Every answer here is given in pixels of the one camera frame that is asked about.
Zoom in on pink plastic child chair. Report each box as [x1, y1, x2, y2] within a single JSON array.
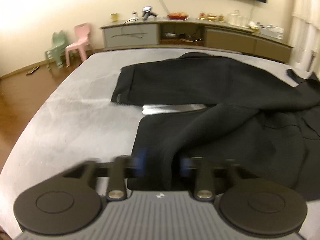
[[65, 23, 92, 68]]

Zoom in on yellow cup on cabinet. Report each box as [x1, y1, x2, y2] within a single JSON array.
[[111, 13, 119, 22]]

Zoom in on green plastic child chair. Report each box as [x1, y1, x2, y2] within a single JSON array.
[[44, 30, 68, 69]]

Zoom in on gold ornaments on cabinet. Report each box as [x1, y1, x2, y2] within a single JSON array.
[[199, 12, 225, 22]]

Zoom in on black trousers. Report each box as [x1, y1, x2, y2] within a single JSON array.
[[112, 53, 319, 200]]

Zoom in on red fruit plate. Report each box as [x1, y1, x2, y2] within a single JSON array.
[[167, 12, 189, 20]]

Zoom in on clear glass set on cabinet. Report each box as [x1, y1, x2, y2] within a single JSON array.
[[226, 10, 248, 28]]

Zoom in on black handheld device on cabinet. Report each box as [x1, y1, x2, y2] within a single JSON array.
[[142, 6, 158, 21]]

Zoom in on white curtain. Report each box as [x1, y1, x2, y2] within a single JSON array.
[[289, 0, 319, 72]]

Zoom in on tissue box on cabinet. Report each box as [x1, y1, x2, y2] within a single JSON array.
[[248, 21, 259, 33]]

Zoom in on long low TV cabinet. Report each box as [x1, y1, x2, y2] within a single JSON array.
[[101, 18, 292, 63]]

